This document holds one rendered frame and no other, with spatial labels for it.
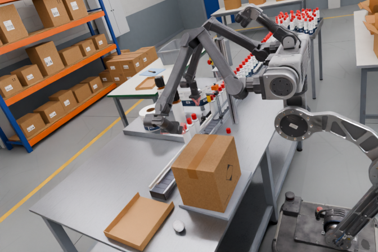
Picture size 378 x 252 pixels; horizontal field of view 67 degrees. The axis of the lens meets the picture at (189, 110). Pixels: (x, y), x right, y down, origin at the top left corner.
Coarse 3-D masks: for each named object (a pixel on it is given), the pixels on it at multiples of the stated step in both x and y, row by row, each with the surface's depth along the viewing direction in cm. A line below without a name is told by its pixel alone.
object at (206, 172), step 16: (192, 144) 158; (208, 144) 154; (224, 144) 151; (176, 160) 148; (192, 160) 145; (208, 160) 142; (224, 160) 144; (176, 176) 147; (192, 176) 141; (208, 176) 136; (224, 176) 145; (192, 192) 147; (208, 192) 142; (224, 192) 145; (208, 208) 148; (224, 208) 145
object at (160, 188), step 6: (228, 108) 237; (222, 114) 230; (216, 120) 224; (210, 126) 218; (168, 174) 178; (168, 180) 173; (156, 186) 171; (162, 186) 170; (156, 192) 166; (162, 192) 165
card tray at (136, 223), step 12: (132, 204) 168; (144, 204) 167; (156, 204) 164; (168, 204) 162; (120, 216) 161; (132, 216) 160; (144, 216) 158; (156, 216) 156; (108, 228) 154; (120, 228) 154; (132, 228) 152; (144, 228) 150; (156, 228) 147; (120, 240) 145; (132, 240) 145; (144, 240) 140
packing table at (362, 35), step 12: (360, 12) 426; (360, 24) 377; (360, 36) 339; (372, 36) 330; (360, 48) 306; (372, 48) 299; (360, 60) 281; (372, 60) 274; (360, 96) 291; (360, 108) 295; (360, 120) 301
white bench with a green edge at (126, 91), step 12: (204, 48) 448; (156, 60) 454; (168, 72) 386; (132, 84) 376; (108, 96) 363; (120, 96) 354; (132, 96) 345; (144, 96) 336; (156, 96) 337; (120, 108) 373
